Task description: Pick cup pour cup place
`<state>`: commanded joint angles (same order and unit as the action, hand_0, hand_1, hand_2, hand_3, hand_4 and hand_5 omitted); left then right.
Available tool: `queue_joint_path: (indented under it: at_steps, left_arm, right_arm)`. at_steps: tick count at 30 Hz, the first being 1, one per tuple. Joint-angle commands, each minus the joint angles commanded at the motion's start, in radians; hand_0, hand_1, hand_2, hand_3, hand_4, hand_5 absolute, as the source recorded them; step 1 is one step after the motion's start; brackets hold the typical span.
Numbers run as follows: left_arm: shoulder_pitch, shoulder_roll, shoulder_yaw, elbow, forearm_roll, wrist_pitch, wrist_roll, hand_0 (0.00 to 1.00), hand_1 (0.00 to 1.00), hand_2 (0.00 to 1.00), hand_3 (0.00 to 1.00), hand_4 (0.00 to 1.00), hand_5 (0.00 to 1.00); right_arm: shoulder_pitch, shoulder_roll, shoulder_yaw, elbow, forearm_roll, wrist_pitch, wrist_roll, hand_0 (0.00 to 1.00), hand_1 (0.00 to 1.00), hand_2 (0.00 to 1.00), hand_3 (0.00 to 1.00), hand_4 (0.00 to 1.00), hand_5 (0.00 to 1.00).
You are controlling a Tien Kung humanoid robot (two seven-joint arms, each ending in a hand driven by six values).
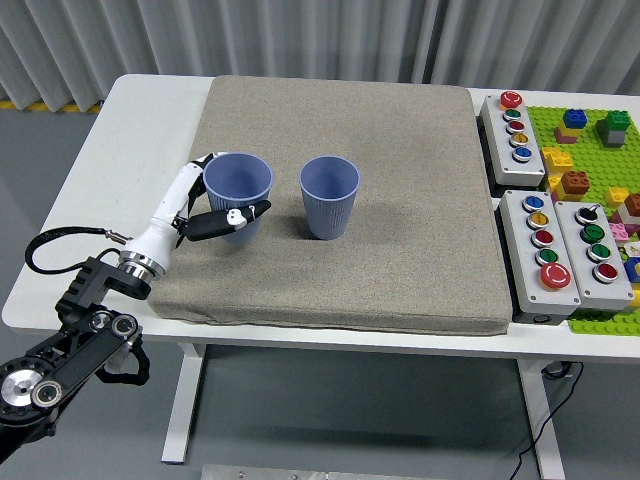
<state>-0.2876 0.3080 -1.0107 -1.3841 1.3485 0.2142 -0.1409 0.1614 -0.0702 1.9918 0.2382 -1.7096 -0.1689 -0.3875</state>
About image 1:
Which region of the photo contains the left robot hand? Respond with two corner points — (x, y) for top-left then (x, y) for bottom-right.
(123, 151), (273, 266)

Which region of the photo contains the blue ribbed plastic cup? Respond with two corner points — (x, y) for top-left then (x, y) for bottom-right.
(202, 152), (276, 245)
(298, 155), (361, 242)

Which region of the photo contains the yellow black floor tape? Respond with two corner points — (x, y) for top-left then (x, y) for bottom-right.
(0, 97), (104, 113)

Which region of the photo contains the white table leg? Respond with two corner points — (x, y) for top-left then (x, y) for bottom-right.
(517, 357), (566, 480)
(160, 343), (207, 464)

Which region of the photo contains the grey-brown cushion mat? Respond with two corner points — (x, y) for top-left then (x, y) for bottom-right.
(145, 74), (513, 337)

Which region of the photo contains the grey pleated curtain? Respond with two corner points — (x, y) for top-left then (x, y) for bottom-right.
(0, 0), (640, 111)

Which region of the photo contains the black box base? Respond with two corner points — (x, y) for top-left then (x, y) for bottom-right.
(513, 309), (564, 326)
(477, 113), (502, 197)

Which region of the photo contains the grey five-button control box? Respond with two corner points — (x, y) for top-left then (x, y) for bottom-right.
(498, 189), (584, 317)
(480, 90), (547, 188)

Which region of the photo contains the large yellow toy block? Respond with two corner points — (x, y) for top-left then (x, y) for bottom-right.
(540, 146), (573, 176)

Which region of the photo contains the blue yellow purple block stack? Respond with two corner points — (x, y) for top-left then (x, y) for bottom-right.
(553, 108), (589, 145)

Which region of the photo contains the green toy baseplate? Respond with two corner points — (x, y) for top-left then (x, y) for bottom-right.
(527, 104), (640, 337)

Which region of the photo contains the green grey block stack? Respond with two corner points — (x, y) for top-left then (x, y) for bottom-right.
(594, 110), (632, 148)

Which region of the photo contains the brown pink block stack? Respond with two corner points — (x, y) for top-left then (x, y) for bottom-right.
(612, 192), (640, 237)

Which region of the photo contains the grey box with selector switch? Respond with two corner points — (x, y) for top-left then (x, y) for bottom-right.
(553, 200), (635, 310)

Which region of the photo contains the black floor cable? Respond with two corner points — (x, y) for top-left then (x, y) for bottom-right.
(510, 360), (585, 480)

